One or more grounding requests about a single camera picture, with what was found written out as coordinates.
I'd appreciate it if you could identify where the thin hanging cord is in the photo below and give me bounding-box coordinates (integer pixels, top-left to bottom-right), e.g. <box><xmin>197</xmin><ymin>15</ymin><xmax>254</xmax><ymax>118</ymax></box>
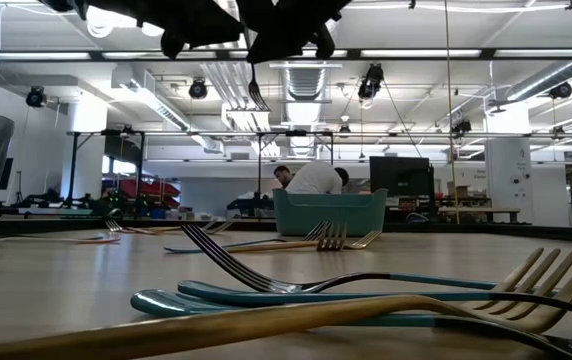
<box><xmin>444</xmin><ymin>0</ymin><xmax>461</xmax><ymax>226</ymax></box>

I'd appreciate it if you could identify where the overhead light bar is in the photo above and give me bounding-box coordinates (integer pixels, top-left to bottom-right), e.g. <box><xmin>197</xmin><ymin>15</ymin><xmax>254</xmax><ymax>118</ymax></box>
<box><xmin>0</xmin><ymin>47</ymin><xmax>572</xmax><ymax>63</ymax></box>

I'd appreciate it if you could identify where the silver ventilation duct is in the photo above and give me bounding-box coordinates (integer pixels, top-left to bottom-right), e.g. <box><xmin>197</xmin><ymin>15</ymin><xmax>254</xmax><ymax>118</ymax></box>
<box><xmin>273</xmin><ymin>59</ymin><xmax>343</xmax><ymax>161</ymax></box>

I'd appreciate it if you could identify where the red background object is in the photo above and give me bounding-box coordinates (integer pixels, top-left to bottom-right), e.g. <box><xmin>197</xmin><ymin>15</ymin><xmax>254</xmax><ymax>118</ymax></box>
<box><xmin>115</xmin><ymin>178</ymin><xmax>182</xmax><ymax>210</ymax></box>

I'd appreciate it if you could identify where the wooden bench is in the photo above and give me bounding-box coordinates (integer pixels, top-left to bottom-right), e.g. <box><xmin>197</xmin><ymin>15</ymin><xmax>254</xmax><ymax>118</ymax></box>
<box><xmin>438</xmin><ymin>207</ymin><xmax>521</xmax><ymax>225</ymax></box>

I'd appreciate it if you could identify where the teal plastic bin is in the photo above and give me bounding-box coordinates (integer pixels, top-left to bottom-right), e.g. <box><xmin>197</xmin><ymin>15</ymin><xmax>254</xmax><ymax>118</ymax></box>
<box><xmin>271</xmin><ymin>188</ymin><xmax>390</xmax><ymax>238</ymax></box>

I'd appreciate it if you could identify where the black hanging camera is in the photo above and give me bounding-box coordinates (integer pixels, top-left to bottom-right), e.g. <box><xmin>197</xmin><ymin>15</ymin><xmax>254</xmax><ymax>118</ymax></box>
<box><xmin>24</xmin><ymin>85</ymin><xmax>48</xmax><ymax>109</ymax></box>
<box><xmin>452</xmin><ymin>118</ymin><xmax>473</xmax><ymax>140</ymax></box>
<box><xmin>548</xmin><ymin>81</ymin><xmax>572</xmax><ymax>100</ymax></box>
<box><xmin>188</xmin><ymin>78</ymin><xmax>209</xmax><ymax>101</ymax></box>

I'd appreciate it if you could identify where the black overhead camera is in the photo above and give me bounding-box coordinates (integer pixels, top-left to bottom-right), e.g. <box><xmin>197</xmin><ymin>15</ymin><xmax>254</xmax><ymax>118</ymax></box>
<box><xmin>357</xmin><ymin>63</ymin><xmax>386</xmax><ymax>101</ymax></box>

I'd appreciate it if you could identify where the black monitor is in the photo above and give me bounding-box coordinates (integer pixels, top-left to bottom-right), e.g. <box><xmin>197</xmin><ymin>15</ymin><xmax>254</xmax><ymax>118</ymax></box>
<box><xmin>369</xmin><ymin>155</ymin><xmax>436</xmax><ymax>211</ymax></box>

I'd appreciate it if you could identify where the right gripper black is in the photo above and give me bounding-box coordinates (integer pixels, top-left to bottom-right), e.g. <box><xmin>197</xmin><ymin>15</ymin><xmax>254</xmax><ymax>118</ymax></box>
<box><xmin>245</xmin><ymin>0</ymin><xmax>355</xmax><ymax>65</ymax></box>

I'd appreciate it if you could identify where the cardboard box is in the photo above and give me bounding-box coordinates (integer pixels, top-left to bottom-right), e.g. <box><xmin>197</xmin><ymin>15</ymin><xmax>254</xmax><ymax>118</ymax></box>
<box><xmin>446</xmin><ymin>181</ymin><xmax>471</xmax><ymax>200</ymax></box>

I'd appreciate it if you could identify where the person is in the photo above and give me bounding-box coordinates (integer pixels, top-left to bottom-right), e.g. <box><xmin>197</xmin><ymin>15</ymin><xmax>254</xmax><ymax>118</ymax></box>
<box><xmin>284</xmin><ymin>160</ymin><xmax>351</xmax><ymax>196</ymax></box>
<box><xmin>272</xmin><ymin>165</ymin><xmax>296</xmax><ymax>190</ymax></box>

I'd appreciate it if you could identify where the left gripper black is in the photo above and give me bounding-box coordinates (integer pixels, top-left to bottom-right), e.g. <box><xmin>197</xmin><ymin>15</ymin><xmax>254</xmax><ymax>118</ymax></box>
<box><xmin>85</xmin><ymin>0</ymin><xmax>244</xmax><ymax>60</ymax></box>

